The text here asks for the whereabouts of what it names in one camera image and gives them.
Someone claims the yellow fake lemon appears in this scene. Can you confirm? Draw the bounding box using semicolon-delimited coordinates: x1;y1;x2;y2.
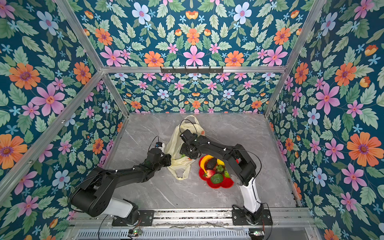
217;159;225;166

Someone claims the green fake lime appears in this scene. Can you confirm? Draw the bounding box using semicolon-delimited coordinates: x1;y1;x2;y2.
210;174;224;185

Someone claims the red flower-shaped plate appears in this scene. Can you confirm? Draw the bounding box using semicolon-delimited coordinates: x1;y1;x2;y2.
199;155;234;189

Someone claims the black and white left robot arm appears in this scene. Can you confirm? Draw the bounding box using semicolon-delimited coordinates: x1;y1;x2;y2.
69;148;171;218

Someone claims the right small circuit board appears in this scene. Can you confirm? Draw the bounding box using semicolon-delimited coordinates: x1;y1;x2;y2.
249;230;265;240

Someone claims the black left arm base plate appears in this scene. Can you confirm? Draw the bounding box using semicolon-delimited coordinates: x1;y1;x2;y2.
112;210;155;227

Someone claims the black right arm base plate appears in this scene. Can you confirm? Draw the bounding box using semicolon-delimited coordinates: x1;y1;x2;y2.
232;207;273;226

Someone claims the small green circuit board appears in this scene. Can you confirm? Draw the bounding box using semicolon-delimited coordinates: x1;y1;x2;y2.
128;229;143;238

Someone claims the dark fake avocado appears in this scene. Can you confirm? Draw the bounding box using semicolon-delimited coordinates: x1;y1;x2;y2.
205;158;217;170

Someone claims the red fake strawberry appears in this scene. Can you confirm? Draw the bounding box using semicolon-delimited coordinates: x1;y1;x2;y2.
204;170;216;179

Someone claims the yellow fake banana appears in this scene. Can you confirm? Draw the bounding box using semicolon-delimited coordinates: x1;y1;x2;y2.
200;155;214;173

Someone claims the aluminium front frame rail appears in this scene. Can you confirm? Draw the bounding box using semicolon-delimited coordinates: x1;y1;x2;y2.
69;208;316;230

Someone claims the cream plastic bag with fruit print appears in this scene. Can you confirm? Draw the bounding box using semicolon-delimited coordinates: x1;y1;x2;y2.
165;115;205;181

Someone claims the black hook rail on wall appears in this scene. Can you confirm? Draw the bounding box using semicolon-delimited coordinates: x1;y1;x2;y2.
160;67;224;75

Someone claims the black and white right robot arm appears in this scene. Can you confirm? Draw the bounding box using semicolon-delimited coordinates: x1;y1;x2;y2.
180;130;264;225

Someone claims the green fake bell pepper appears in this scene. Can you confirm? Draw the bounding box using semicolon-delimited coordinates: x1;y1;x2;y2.
224;170;231;179

